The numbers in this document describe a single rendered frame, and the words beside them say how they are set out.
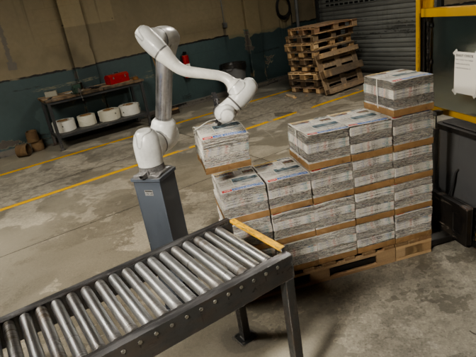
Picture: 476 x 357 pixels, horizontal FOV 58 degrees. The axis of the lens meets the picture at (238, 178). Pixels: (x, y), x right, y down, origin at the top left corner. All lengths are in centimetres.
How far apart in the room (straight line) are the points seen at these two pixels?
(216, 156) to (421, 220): 156
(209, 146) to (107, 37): 676
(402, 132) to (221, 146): 118
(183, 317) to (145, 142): 116
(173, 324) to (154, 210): 109
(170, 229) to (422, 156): 172
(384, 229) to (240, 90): 147
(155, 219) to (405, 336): 161
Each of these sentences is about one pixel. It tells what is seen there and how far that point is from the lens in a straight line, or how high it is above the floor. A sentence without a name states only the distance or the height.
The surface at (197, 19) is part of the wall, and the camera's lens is 991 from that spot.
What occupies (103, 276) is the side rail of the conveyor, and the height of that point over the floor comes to 80.
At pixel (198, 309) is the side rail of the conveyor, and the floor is 78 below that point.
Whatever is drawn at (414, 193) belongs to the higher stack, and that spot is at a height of 50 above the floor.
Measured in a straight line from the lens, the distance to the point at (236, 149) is 257.
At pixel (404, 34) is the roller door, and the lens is 1014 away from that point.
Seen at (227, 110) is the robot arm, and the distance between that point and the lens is 228.
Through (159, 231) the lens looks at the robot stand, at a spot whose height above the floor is 64.
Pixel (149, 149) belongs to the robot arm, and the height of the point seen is 117.
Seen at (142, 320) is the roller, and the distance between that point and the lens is 178.
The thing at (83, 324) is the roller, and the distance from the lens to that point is 188.
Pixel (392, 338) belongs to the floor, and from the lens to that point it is 273.
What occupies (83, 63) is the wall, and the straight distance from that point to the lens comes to 887.
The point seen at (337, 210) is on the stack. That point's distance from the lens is 291.
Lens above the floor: 184
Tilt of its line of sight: 21 degrees down
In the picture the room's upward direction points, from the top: 9 degrees counter-clockwise
